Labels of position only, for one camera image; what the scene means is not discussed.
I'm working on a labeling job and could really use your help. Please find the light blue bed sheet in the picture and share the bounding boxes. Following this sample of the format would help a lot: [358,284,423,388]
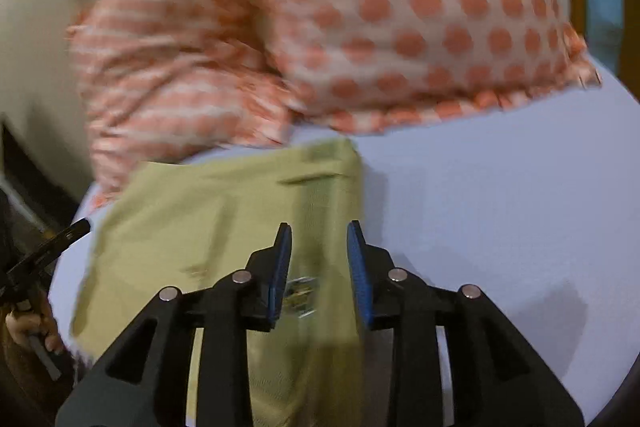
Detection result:
[47,57,640,427]

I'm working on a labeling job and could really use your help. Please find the person's left hand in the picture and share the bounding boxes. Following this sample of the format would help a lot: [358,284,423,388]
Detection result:
[6,294,66,355]

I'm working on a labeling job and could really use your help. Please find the orange striped pillow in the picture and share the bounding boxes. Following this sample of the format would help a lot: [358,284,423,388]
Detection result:
[67,0,301,212]

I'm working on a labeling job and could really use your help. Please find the orange polka dot pillow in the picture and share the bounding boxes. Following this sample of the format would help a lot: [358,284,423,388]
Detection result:
[182,0,603,135]

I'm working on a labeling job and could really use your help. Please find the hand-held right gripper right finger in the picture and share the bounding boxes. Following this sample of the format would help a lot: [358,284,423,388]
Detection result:
[346,220,585,427]

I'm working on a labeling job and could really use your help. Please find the olive green pants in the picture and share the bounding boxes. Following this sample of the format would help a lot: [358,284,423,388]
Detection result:
[70,139,365,427]

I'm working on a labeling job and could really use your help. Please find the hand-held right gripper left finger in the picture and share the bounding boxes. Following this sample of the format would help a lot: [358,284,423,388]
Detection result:
[56,222,293,427]

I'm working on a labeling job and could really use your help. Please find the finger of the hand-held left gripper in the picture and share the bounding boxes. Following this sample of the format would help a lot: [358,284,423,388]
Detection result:
[7,218,93,280]

